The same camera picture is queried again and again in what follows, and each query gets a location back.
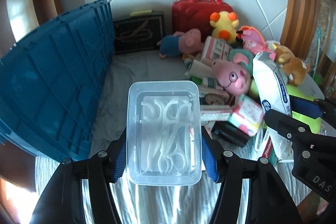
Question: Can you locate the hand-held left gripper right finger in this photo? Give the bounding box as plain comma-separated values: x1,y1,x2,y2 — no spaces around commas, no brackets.
201,127,300,224

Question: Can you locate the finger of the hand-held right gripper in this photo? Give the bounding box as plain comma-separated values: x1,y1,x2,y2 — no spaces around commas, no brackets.
290,96,336,119
263,108,314,142

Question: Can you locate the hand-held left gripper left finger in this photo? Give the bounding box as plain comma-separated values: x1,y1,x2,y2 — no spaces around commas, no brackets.
33,127,128,224

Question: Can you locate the white wipes package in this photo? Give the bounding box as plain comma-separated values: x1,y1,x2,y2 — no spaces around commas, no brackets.
252,51,293,160

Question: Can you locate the pile of white floss picks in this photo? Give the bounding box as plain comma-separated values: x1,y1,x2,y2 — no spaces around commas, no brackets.
140,97,195,174

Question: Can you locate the clear plastic box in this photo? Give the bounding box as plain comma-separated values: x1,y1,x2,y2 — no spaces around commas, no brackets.
127,80,202,185

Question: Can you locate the blue plastic crate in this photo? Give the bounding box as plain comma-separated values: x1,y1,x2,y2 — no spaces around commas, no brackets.
0,0,116,161

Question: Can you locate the green maroon cap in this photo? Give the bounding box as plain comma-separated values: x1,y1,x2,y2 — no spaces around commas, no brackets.
286,84,326,132

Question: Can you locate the red white box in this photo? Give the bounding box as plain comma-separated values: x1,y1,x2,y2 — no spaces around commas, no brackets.
256,132,279,161

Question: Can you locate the small black box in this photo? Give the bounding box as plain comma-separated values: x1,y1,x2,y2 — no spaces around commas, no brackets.
211,123,250,148

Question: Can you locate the wooden chair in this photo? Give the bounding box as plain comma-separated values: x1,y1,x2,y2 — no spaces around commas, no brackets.
324,55,336,98

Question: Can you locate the pink white tissue pack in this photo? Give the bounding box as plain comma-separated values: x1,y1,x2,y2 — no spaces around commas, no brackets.
227,94,264,136

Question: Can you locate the brown bear plush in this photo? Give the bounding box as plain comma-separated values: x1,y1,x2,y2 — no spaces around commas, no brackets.
273,45,311,86

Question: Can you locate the pink white barcode box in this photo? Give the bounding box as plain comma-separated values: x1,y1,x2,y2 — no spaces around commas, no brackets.
201,105,233,121

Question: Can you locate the tape roll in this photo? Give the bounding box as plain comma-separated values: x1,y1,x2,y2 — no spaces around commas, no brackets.
205,94,224,106

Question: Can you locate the teal pole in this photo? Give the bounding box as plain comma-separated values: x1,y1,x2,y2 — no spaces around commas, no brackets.
314,28,323,56

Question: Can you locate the glasses pig plush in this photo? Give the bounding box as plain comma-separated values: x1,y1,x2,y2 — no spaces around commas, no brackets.
211,49,254,96

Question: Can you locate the green white box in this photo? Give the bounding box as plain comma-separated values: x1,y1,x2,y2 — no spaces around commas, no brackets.
198,77,223,90

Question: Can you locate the orange pink pouch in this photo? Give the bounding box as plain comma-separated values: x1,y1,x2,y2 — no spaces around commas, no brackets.
236,26,267,50

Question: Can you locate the white paper roll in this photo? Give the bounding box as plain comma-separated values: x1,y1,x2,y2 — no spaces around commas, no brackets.
185,59,214,78

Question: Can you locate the pink white carton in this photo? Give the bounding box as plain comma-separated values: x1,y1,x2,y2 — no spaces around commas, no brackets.
202,35,233,60

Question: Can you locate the yellow orange plush toy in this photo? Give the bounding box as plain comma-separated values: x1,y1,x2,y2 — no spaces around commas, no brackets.
209,11,240,43

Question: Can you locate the blue shirt pig plush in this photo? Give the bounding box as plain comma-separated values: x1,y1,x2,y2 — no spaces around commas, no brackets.
157,28,205,59

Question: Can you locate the black gift box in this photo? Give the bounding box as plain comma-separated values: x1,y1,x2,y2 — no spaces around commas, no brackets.
113,11,165,55

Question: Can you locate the red carry case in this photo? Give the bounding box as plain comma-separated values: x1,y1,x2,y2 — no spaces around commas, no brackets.
172,0,234,35

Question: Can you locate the yellow sticky note pad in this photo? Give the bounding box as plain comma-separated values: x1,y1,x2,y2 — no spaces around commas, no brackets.
130,9,153,16

